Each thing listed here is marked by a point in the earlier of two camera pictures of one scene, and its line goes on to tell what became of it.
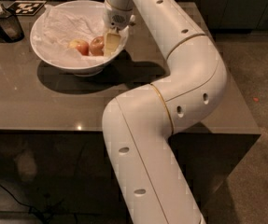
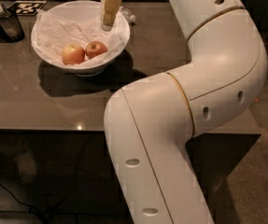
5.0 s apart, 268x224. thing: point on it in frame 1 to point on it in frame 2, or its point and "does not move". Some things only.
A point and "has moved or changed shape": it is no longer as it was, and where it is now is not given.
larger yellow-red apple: x=80 y=46 to x=73 y=54
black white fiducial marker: x=25 y=7 does not move
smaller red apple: x=96 y=46 has moved or changed shape
